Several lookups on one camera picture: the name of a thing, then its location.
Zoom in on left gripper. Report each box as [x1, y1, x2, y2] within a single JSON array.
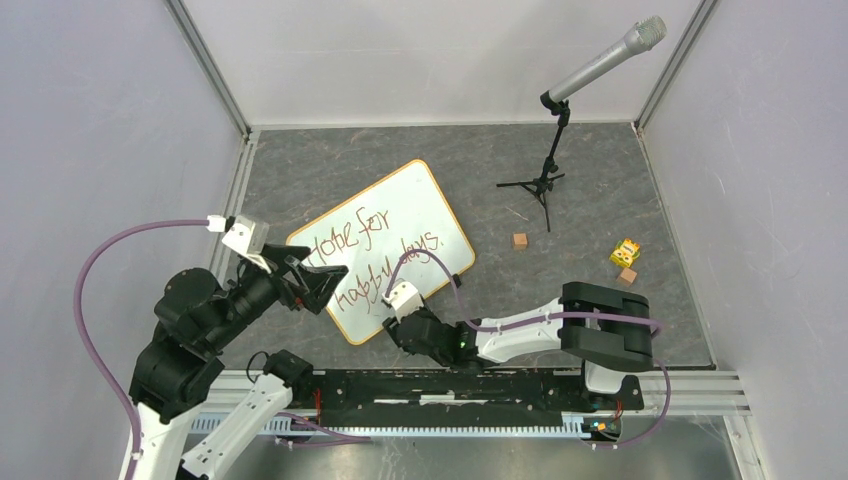
[[207, 240, 350, 348]]

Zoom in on yellow framed whiteboard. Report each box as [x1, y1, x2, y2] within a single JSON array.
[[286, 159, 476, 345]]

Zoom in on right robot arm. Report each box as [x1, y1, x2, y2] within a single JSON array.
[[382, 281, 661, 408]]

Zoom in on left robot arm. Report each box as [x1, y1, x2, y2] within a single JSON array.
[[123, 245, 348, 479]]

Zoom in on small wooden cube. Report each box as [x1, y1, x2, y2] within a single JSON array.
[[617, 267, 638, 286], [512, 233, 529, 251]]

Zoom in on black microphone tripod stand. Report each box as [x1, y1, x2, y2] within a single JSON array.
[[495, 91, 571, 233]]

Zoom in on yellow toy block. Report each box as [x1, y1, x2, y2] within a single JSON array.
[[609, 238, 641, 268]]

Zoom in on silver microphone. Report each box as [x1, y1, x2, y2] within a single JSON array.
[[540, 16, 667, 108]]

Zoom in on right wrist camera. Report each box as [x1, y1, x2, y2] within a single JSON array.
[[382, 281, 424, 320]]

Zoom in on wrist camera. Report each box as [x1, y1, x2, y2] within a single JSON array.
[[222, 215, 271, 273], [382, 281, 424, 320]]

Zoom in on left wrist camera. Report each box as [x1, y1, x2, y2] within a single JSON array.
[[222, 215, 271, 273]]

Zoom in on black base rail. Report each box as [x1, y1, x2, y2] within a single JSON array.
[[289, 368, 644, 428]]

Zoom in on white cable duct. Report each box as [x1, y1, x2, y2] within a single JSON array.
[[195, 410, 624, 440]]

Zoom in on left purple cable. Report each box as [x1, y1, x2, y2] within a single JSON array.
[[73, 215, 230, 480]]

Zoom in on purple cable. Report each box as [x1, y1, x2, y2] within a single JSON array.
[[385, 248, 672, 452], [73, 215, 230, 480]]

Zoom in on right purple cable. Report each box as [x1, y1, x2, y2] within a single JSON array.
[[385, 248, 672, 452]]

